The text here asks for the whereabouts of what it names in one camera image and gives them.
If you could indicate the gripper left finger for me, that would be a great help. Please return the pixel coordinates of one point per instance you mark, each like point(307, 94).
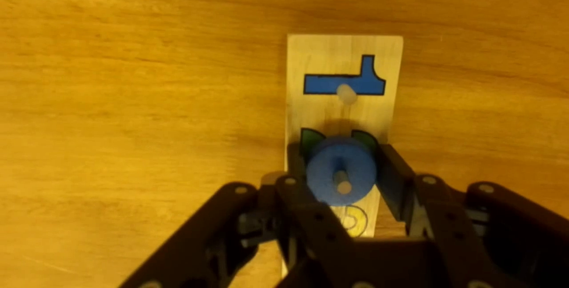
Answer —
point(306, 221)

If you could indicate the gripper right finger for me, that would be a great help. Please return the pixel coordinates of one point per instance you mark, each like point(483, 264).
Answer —
point(449, 221)

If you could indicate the wooden peg board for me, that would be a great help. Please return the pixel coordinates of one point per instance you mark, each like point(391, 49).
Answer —
point(343, 101)

